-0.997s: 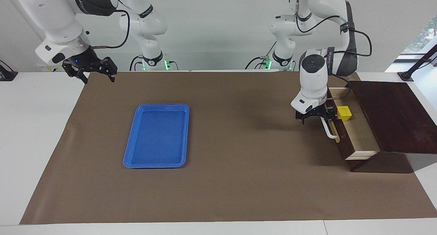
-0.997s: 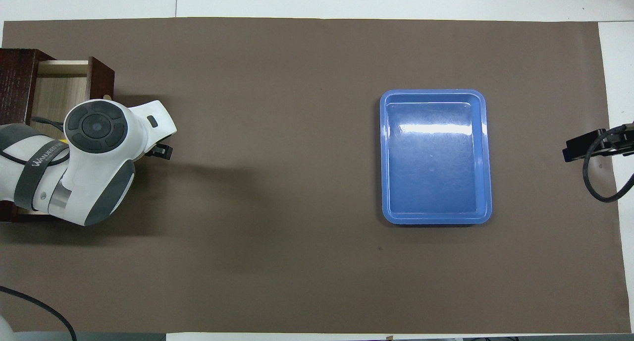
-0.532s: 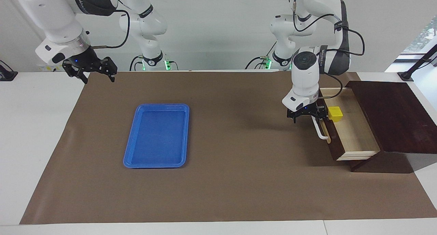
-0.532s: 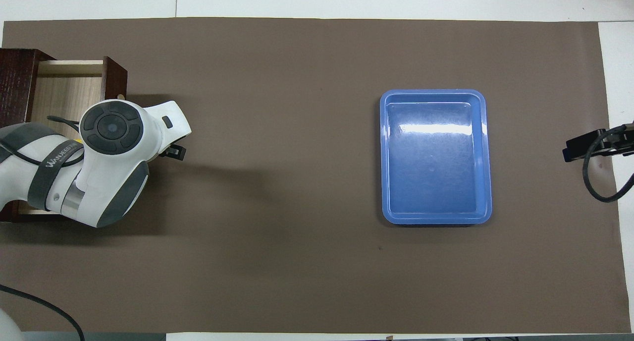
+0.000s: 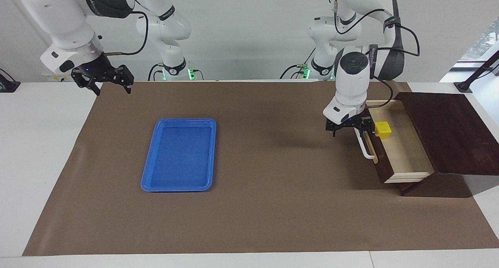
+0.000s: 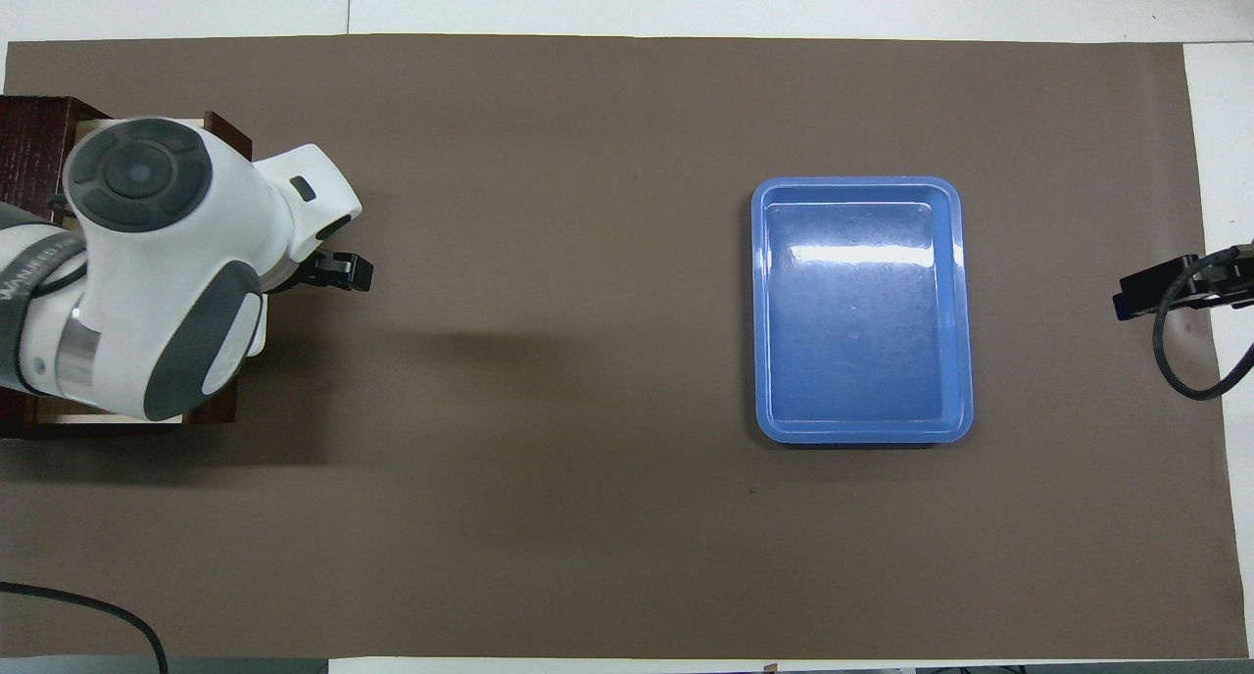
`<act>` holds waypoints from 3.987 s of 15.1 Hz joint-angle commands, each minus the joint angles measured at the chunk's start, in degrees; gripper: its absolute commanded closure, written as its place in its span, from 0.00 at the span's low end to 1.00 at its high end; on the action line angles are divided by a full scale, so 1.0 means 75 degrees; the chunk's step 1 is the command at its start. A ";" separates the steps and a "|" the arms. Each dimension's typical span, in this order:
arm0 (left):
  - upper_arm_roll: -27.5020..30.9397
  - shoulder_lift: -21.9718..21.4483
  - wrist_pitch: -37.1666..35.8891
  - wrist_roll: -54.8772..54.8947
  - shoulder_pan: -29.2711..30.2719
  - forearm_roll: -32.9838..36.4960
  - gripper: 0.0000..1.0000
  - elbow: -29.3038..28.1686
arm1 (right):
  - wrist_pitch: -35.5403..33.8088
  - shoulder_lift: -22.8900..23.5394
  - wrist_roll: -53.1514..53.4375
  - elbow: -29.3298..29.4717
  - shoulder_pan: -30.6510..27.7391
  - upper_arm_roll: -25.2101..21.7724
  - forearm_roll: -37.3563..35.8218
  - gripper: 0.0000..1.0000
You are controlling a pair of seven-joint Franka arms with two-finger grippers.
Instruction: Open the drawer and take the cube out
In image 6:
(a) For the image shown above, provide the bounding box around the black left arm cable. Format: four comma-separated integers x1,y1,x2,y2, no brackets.
0,192,169,674

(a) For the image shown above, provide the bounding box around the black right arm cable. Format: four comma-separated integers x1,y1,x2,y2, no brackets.
1153,246,1254,402

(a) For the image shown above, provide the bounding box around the wooden drawer with white handle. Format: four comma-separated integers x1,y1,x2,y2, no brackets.
37,109,254,428

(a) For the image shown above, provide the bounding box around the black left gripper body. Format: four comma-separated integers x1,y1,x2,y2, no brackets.
263,258,316,295

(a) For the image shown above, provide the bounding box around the black strap on left arm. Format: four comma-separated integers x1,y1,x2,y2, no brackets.
0,225,91,308

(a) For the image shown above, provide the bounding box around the blue plastic tray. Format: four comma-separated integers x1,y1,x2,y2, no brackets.
750,175,976,447

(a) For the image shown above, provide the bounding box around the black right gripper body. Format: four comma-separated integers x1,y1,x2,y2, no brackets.
1201,246,1254,311

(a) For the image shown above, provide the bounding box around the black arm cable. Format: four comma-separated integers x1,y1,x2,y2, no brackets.
1153,246,1254,402
0,192,169,674

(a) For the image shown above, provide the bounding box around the brown table mat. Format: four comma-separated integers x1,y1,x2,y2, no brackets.
0,33,1250,660

